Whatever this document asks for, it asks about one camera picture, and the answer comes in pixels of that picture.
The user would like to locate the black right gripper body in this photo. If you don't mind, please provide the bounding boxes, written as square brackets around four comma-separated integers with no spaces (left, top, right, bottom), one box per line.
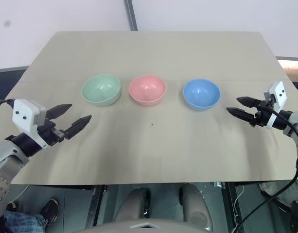
[250,100,276,128]

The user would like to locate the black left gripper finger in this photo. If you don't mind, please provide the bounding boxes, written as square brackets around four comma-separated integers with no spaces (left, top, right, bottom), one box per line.
[65,115,92,141]
[45,103,73,120]

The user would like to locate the blue plastic bowl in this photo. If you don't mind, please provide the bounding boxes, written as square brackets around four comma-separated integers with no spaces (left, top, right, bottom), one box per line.
[182,78,221,112]

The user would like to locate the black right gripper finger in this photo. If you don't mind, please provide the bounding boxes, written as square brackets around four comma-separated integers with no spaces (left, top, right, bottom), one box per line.
[226,107,256,125]
[236,96,262,109]

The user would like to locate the grey rounded robot leg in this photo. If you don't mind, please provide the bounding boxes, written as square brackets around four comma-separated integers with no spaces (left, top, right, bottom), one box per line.
[178,183,214,232]
[114,186,152,225]

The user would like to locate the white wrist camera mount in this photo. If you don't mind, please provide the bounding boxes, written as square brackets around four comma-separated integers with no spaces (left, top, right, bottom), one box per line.
[12,99,51,149]
[263,81,288,131]

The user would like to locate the beige table cover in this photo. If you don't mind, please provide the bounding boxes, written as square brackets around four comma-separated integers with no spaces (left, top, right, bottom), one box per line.
[11,31,298,185]

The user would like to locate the grey robot torso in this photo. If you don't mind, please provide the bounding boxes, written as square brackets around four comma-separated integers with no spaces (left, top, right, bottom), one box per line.
[82,217,214,233]

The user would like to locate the black table frame leg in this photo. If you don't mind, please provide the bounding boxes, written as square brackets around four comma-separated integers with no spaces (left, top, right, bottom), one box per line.
[86,184,108,229]
[225,182,248,233]

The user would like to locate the brown cork board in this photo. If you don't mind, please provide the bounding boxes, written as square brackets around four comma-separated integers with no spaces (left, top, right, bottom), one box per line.
[279,59,298,83]

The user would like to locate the blue jeans leg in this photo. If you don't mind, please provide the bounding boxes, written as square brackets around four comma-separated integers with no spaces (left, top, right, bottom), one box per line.
[3,210,48,233]

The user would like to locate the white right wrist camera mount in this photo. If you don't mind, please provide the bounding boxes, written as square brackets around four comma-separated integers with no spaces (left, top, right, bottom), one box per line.
[263,81,288,131]

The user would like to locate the thin white cable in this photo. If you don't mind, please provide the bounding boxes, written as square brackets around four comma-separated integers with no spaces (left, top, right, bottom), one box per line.
[233,185,245,224]

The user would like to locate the pink plastic bowl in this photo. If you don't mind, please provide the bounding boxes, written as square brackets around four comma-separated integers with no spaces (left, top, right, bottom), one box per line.
[128,74,167,107]

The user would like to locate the green plastic bowl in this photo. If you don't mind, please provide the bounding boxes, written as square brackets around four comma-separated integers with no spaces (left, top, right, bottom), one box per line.
[80,74,122,107]

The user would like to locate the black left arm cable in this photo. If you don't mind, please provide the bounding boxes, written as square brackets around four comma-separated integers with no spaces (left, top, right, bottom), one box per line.
[0,98,15,110]

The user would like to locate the grey metal pole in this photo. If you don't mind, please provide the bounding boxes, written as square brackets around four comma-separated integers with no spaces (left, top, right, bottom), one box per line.
[123,0,139,32]

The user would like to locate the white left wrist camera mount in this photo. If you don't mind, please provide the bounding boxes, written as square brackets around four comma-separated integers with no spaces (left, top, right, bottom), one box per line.
[12,99,51,149]

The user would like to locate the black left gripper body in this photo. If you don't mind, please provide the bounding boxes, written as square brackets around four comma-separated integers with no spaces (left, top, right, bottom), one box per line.
[36,118,67,147]

